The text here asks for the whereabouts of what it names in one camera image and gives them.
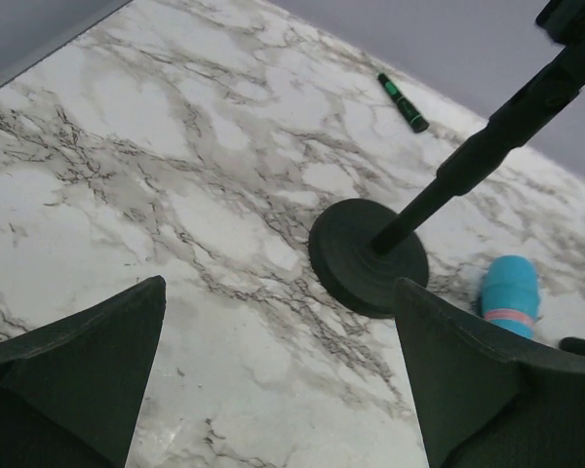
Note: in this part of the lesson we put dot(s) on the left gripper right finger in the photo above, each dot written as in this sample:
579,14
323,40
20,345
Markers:
484,396

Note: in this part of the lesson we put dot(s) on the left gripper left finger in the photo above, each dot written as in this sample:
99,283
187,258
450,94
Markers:
71,391

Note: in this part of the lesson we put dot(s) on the pink music stand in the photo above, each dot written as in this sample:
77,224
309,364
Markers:
573,345

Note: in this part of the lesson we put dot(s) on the blue toy microphone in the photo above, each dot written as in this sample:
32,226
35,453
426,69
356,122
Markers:
509,295

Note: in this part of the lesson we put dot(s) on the black microphone stand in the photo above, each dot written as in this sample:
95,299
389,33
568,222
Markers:
358,248

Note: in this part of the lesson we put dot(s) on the green black pen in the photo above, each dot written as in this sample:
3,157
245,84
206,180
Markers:
409,112

